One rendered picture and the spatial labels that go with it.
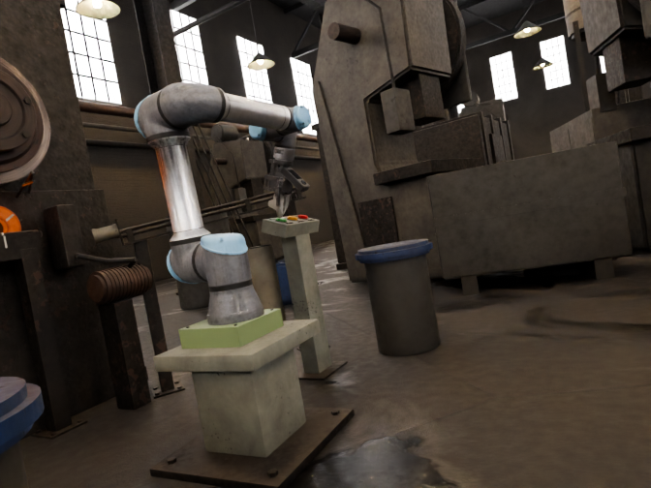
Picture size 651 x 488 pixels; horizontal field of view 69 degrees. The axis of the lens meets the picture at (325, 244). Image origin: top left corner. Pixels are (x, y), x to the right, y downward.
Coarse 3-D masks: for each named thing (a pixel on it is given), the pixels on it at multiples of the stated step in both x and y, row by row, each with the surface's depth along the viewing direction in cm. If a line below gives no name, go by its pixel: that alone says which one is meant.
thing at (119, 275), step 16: (96, 272) 173; (112, 272) 175; (128, 272) 179; (144, 272) 185; (96, 288) 172; (112, 288) 172; (128, 288) 178; (144, 288) 185; (112, 304) 173; (128, 304) 178; (112, 320) 175; (128, 320) 177; (112, 336) 176; (128, 336) 176; (112, 352) 177; (128, 352) 175; (112, 368) 178; (128, 368) 175; (144, 368) 181; (128, 384) 175; (144, 384) 180; (128, 400) 176; (144, 400) 179
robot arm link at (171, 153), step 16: (144, 112) 127; (160, 112) 123; (144, 128) 129; (160, 128) 126; (176, 128) 127; (160, 144) 128; (176, 144) 129; (160, 160) 129; (176, 160) 129; (176, 176) 129; (192, 176) 133; (176, 192) 129; (192, 192) 132; (176, 208) 130; (192, 208) 131; (176, 224) 130; (192, 224) 131; (176, 240) 129; (192, 240) 129; (176, 256) 130; (176, 272) 132; (192, 272) 128
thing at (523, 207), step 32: (512, 160) 267; (544, 160) 263; (576, 160) 259; (608, 160) 255; (448, 192) 278; (480, 192) 273; (512, 192) 269; (544, 192) 264; (576, 192) 260; (608, 192) 256; (448, 224) 279; (480, 224) 274; (512, 224) 270; (544, 224) 266; (576, 224) 262; (608, 224) 258; (448, 256) 281; (480, 256) 276; (512, 256) 271; (544, 256) 267; (576, 256) 263; (608, 256) 259
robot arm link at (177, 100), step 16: (160, 96) 122; (176, 96) 120; (192, 96) 121; (208, 96) 123; (224, 96) 126; (176, 112) 121; (192, 112) 122; (208, 112) 124; (224, 112) 127; (240, 112) 132; (256, 112) 136; (272, 112) 141; (288, 112) 147; (304, 112) 150; (272, 128) 146; (288, 128) 149; (304, 128) 151
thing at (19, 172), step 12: (0, 60) 164; (12, 72) 167; (36, 96) 173; (48, 120) 176; (48, 132) 176; (48, 144) 175; (36, 156) 171; (24, 168) 167; (0, 180) 159; (12, 180) 162
